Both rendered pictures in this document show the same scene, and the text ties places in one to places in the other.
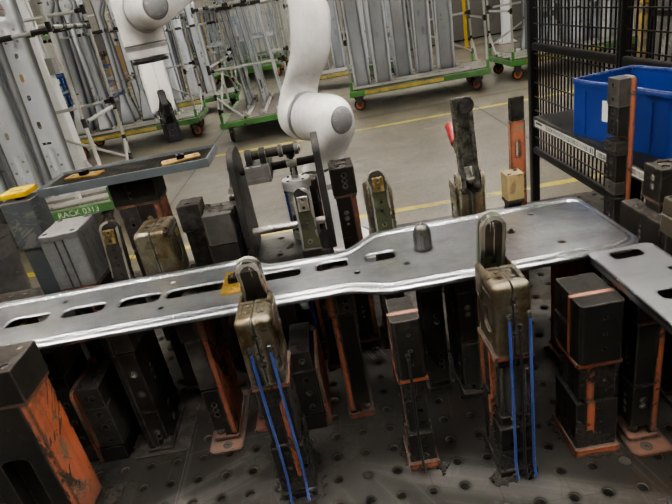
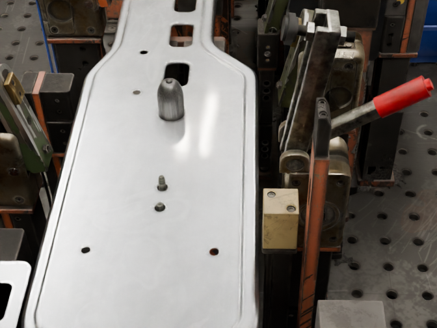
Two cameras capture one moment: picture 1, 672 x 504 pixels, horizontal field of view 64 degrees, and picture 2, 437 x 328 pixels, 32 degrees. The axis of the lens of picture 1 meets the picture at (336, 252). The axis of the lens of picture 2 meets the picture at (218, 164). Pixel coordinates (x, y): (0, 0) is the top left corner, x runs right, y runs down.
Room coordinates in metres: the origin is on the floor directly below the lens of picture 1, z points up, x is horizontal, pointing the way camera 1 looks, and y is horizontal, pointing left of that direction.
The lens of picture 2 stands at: (0.93, -0.85, 1.59)
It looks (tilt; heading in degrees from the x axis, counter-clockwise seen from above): 44 degrees down; 92
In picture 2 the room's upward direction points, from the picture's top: 2 degrees counter-clockwise
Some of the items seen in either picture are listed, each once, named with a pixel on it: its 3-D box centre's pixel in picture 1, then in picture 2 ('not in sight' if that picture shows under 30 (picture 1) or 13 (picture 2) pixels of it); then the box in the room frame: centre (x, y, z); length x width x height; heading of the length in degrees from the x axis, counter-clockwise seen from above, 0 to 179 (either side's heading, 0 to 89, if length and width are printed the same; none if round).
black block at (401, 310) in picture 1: (413, 387); (63, 164); (0.68, -0.08, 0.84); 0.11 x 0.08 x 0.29; 179
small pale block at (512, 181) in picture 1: (515, 256); (275, 312); (0.97, -0.36, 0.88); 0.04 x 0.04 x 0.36; 89
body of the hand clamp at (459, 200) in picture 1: (471, 258); (307, 260); (1.01, -0.28, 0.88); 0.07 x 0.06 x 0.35; 179
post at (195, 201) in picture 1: (214, 284); not in sight; (1.08, 0.28, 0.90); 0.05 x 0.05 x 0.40; 89
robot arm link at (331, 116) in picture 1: (325, 140); not in sight; (1.37, -0.03, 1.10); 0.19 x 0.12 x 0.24; 34
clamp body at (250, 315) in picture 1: (279, 398); (82, 59); (0.68, 0.13, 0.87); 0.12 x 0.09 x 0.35; 179
